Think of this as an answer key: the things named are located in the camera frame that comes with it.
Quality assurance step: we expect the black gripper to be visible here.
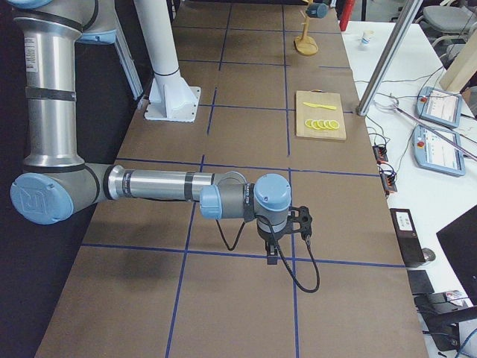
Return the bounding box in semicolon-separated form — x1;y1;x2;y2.
257;218;294;265

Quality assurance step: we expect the teal ribbed mug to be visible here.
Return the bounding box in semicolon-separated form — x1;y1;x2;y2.
306;2;329;19

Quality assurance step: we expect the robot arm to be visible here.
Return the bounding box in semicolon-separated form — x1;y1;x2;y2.
10;1;294;264

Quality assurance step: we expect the wooden cup storage rack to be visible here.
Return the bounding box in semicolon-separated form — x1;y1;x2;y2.
294;1;318;56

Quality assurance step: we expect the white paper cup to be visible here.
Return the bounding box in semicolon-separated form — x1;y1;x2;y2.
360;30;374;48

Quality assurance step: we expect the orange black connector hub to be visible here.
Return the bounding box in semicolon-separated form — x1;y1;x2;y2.
372;145;388;164
379;169;397;195

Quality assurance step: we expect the black box with label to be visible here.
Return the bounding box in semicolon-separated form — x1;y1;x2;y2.
390;208;426;268

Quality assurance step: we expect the bamboo cutting board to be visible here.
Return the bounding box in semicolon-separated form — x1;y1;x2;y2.
295;90;347;141

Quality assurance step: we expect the wooden knife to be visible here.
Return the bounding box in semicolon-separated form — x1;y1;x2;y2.
302;101;337;110

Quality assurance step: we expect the black monitor corner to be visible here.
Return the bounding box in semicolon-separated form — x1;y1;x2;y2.
437;207;476;304

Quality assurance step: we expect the teach pendant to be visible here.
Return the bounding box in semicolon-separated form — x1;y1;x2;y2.
412;125;466;177
416;87;463;129

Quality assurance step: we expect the red fire extinguisher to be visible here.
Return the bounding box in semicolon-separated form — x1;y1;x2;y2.
339;0;356;32

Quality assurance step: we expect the grey office chair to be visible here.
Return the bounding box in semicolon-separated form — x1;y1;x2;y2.
420;5;476;48

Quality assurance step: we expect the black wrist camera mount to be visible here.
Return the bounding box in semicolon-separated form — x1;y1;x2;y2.
288;206;312;241

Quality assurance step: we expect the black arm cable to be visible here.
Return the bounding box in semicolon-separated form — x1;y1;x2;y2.
215;208;321;294

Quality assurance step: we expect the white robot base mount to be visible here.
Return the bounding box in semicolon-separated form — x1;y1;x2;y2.
134;0;201;122

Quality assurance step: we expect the aluminium frame post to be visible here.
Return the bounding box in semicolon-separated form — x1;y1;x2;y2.
356;0;423;116

